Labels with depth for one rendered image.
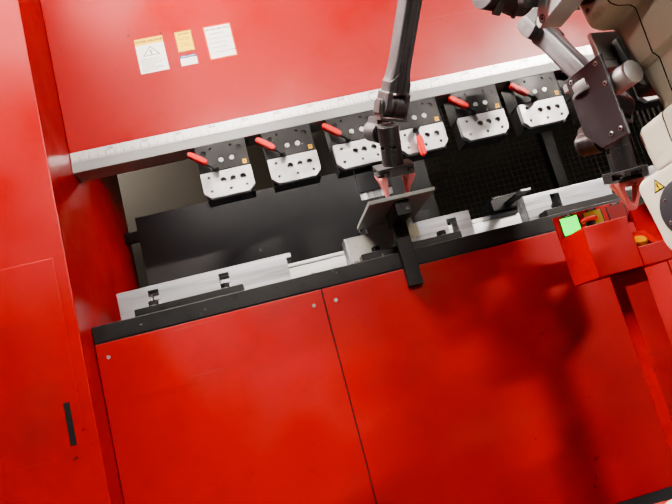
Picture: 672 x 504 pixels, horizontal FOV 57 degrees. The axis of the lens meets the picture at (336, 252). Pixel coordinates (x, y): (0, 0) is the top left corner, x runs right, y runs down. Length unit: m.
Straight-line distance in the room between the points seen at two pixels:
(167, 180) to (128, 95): 1.59
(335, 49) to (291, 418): 1.11
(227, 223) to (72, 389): 1.00
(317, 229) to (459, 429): 1.01
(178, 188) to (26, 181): 1.86
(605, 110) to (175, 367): 1.16
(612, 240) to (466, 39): 0.88
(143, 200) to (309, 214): 1.35
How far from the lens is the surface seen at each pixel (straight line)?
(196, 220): 2.40
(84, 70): 2.08
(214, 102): 1.96
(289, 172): 1.86
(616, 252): 1.55
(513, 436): 1.76
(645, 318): 1.61
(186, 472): 1.68
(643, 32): 1.30
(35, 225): 1.71
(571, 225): 1.69
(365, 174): 1.91
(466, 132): 1.98
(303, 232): 2.37
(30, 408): 1.66
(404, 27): 1.64
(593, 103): 1.31
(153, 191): 3.53
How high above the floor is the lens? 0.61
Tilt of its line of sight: 10 degrees up
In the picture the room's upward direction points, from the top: 15 degrees counter-clockwise
